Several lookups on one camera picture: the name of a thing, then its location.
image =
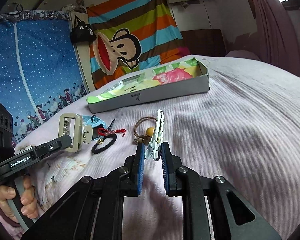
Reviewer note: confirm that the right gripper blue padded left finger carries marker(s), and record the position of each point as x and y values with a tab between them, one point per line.
132	183

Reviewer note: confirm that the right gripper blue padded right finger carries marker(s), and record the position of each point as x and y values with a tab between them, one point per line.
170	165

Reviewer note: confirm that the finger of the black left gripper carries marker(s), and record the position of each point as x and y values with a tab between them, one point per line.
59	144

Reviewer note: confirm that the beige plastic hair claw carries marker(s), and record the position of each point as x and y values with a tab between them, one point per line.
78	128

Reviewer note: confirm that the light blue kids smartwatch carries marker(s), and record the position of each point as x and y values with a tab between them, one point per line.
95	122

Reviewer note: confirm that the small gold ring charm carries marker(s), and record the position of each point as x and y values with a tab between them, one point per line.
100	141

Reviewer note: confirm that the person's left hand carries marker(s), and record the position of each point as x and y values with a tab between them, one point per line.
28	200

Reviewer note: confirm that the black hair clip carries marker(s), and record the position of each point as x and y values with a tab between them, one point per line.
110	128

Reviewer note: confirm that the blue dotted fabric wardrobe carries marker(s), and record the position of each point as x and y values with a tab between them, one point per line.
39	71

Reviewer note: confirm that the pink bed blanket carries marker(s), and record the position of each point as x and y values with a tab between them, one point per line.
245	128

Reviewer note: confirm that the grey cardboard tray colourful lining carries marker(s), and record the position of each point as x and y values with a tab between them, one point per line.
159	83

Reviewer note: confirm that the black hanging bag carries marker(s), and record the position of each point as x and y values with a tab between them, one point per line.
81	32

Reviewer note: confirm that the dark wooden headboard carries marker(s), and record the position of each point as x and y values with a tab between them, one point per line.
206	42

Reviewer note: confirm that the pink pillow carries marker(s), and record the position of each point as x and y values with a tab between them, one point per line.
243	54

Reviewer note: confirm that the striped monkey cartoon curtain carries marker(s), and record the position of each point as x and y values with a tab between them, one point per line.
132	35

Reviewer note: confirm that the pink window curtain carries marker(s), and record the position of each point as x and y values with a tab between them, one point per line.
279	41

